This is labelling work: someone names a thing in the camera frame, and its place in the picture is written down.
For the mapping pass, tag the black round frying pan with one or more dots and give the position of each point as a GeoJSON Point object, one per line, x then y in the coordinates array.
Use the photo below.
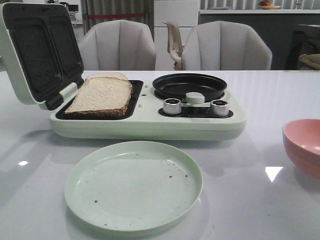
{"type": "Point", "coordinates": [176, 85]}

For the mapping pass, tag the beige upholstered chair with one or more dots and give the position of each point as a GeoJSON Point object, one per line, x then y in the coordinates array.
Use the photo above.
{"type": "Point", "coordinates": [118, 45]}
{"type": "Point", "coordinates": [225, 46]}

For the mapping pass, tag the dark grey counter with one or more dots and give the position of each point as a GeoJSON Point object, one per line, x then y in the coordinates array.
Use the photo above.
{"type": "Point", "coordinates": [288, 33]}

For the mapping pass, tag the mint green breakfast maker base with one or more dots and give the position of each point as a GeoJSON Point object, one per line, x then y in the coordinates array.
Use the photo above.
{"type": "Point", "coordinates": [144, 120]}

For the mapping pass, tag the mint green round plate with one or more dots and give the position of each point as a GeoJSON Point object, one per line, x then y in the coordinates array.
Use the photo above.
{"type": "Point", "coordinates": [133, 187]}

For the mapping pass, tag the left beige upholstered chair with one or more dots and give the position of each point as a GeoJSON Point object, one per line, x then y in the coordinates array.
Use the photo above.
{"type": "Point", "coordinates": [118, 45]}

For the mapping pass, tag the white cabinet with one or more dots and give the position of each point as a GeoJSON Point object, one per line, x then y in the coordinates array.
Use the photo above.
{"type": "Point", "coordinates": [182, 12]}

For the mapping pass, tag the pink bowl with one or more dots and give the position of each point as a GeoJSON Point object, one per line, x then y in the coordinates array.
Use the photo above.
{"type": "Point", "coordinates": [301, 139]}

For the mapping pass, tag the mint green sandwich maker lid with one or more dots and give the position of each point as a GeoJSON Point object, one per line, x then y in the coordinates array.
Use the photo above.
{"type": "Point", "coordinates": [40, 53]}

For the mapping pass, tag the beige office chair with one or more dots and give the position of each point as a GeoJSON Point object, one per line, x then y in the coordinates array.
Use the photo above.
{"type": "Point", "coordinates": [174, 44]}

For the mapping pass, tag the left silver control knob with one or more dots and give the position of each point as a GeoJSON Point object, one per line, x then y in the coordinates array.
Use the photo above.
{"type": "Point", "coordinates": [172, 106]}

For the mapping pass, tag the red barrier tape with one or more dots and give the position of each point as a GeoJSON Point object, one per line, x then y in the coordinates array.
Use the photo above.
{"type": "Point", "coordinates": [118, 16]}

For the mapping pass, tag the fruit plate on counter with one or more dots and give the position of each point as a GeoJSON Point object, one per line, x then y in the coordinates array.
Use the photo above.
{"type": "Point", "coordinates": [267, 5]}

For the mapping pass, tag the right silver control knob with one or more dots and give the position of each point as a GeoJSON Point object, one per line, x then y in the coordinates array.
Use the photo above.
{"type": "Point", "coordinates": [219, 108]}

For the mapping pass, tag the white bread slice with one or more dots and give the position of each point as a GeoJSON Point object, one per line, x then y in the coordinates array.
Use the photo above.
{"type": "Point", "coordinates": [102, 96]}
{"type": "Point", "coordinates": [116, 75]}

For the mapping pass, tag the right beige upholstered chair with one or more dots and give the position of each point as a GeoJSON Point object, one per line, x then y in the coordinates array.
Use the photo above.
{"type": "Point", "coordinates": [225, 46]}

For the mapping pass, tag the silver control knob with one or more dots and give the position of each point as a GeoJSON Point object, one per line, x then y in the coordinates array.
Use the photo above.
{"type": "Point", "coordinates": [172, 106]}
{"type": "Point", "coordinates": [219, 108]}

